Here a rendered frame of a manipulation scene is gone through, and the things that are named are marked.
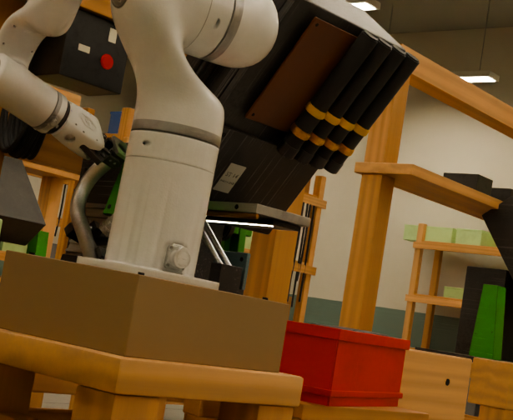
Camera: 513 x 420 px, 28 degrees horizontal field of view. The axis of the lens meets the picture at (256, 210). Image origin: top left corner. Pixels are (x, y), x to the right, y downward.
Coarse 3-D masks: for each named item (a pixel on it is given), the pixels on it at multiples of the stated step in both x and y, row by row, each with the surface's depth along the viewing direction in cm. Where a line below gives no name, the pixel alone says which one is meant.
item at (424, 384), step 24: (408, 360) 228; (432, 360) 235; (456, 360) 242; (48, 384) 161; (72, 384) 164; (408, 384) 229; (432, 384) 236; (456, 384) 243; (408, 408) 229; (432, 408) 236; (456, 408) 243
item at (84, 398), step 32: (0, 384) 132; (32, 384) 136; (0, 416) 130; (32, 416) 138; (64, 416) 142; (96, 416) 116; (128, 416) 116; (160, 416) 152; (224, 416) 136; (256, 416) 132; (288, 416) 136
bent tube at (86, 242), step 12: (120, 144) 210; (120, 156) 207; (96, 168) 210; (108, 168) 210; (84, 180) 210; (96, 180) 211; (84, 192) 210; (72, 204) 209; (84, 204) 210; (72, 216) 207; (84, 216) 207; (84, 228) 204; (84, 240) 201; (84, 252) 199; (96, 252) 199
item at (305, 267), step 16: (112, 112) 776; (128, 112) 729; (112, 128) 773; (128, 128) 730; (320, 176) 907; (304, 192) 889; (320, 192) 906; (64, 208) 753; (320, 208) 907; (64, 224) 749; (64, 240) 747; (304, 240) 886; (304, 256) 902; (304, 272) 888; (304, 288) 897; (304, 304) 898
